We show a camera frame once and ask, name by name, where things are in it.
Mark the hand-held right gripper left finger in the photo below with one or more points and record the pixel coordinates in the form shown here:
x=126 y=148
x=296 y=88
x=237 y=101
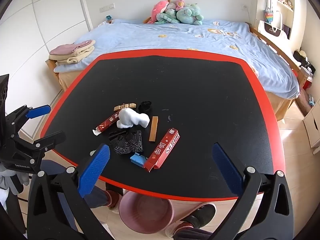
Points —
x=95 y=170

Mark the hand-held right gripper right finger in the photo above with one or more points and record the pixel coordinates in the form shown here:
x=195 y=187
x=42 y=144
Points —
x=226 y=168

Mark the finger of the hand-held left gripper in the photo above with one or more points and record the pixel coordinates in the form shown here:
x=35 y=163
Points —
x=37 y=111
x=47 y=141

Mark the black patterned sock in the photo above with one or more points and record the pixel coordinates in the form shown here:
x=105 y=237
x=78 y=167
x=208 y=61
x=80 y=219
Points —
x=127 y=143

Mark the small black plastic piece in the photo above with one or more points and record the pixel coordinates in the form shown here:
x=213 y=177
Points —
x=116 y=133

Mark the small blue box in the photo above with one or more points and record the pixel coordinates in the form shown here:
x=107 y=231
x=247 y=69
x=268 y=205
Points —
x=137 y=159

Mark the small red carton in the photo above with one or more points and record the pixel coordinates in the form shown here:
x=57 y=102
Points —
x=107 y=123

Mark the white sock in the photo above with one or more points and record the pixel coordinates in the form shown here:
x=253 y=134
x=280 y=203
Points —
x=130 y=118

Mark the large red carton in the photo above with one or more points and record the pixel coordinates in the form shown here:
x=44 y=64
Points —
x=163 y=152

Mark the pink plastic basin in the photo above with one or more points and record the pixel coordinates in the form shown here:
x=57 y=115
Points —
x=146 y=212

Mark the tan strip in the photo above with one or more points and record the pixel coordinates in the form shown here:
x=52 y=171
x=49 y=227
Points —
x=153 y=130

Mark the white paper scrap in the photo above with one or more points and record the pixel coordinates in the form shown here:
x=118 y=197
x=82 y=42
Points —
x=93 y=152

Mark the person's left leg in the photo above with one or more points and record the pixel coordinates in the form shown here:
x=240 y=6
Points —
x=112 y=200

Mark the person's leg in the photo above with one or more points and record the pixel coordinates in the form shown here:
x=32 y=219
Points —
x=197 y=215
x=112 y=200

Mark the person's right leg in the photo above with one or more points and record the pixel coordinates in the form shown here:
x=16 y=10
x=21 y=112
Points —
x=197 y=215

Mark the cream folded towel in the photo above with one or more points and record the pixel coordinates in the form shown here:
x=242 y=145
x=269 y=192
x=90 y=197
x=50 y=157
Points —
x=75 y=54
x=68 y=60

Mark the pink folded towel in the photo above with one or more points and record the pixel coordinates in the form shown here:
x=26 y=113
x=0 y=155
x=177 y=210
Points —
x=71 y=48

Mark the small black cloth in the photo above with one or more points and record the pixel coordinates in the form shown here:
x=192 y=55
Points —
x=145 y=106

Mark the white wardrobe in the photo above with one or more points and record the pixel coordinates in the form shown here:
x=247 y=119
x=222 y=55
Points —
x=50 y=17

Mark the small blue clock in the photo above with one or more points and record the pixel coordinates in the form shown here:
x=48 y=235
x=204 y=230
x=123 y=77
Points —
x=108 y=18

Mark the black bag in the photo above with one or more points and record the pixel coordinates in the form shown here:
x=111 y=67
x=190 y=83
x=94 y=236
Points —
x=303 y=63

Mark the black table red edge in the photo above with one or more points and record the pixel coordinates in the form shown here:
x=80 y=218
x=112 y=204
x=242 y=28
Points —
x=175 y=37

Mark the white bag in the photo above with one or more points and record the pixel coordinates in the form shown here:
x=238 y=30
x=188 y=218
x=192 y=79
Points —
x=271 y=30

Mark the pink plush toy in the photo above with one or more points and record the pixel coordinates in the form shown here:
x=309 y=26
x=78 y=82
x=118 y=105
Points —
x=158 y=10

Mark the rainbow heart bag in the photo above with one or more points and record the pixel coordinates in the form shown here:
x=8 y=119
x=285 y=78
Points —
x=269 y=15

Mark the teal plush bear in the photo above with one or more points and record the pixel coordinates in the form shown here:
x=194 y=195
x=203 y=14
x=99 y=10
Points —
x=188 y=13

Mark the green striped plush doll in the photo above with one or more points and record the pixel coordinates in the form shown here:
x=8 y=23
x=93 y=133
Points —
x=168 y=15

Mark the pink flower plush doll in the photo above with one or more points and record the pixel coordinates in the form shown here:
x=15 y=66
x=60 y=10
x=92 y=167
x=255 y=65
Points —
x=179 y=4

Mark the white wall switch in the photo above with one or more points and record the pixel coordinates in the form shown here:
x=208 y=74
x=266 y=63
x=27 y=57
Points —
x=107 y=7

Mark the white wall shelf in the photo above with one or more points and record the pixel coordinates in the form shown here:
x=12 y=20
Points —
x=285 y=5

